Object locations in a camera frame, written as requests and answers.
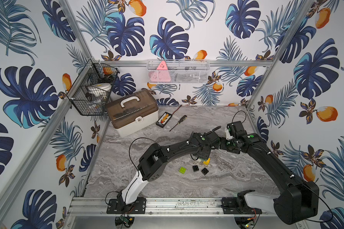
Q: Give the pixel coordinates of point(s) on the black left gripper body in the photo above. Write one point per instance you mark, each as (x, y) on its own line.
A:
(205, 151)

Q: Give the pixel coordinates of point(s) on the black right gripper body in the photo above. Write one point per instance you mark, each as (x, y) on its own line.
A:
(228, 144)

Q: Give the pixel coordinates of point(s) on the yellow square brick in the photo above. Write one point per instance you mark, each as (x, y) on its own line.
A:
(206, 162)

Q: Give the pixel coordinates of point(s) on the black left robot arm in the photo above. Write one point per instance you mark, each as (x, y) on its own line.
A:
(155, 159)

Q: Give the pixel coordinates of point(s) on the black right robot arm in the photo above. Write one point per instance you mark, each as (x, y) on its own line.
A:
(298, 199)

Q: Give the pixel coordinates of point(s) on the black square brick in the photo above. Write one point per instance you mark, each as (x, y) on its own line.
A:
(195, 168)
(205, 171)

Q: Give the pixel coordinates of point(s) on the black yellow screwdriver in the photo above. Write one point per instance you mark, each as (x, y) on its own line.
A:
(179, 122)

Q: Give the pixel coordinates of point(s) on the black bit holder case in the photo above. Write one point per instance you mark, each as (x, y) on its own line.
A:
(164, 119)

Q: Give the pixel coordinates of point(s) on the white storage box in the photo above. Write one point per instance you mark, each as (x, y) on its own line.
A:
(133, 112)

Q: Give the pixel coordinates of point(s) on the pink triangle card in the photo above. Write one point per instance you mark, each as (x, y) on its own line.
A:
(160, 75)

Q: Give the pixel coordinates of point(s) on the white round object in basket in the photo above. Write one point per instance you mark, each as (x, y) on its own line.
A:
(99, 89)

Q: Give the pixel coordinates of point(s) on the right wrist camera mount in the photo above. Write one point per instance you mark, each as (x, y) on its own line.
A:
(235, 130)

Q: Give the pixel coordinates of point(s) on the clear mesh wall shelf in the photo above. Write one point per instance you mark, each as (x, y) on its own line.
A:
(184, 71)

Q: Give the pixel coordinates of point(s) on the black wire basket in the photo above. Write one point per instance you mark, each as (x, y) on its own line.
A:
(93, 73)

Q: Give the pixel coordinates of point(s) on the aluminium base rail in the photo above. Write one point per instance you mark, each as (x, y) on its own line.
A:
(173, 213)

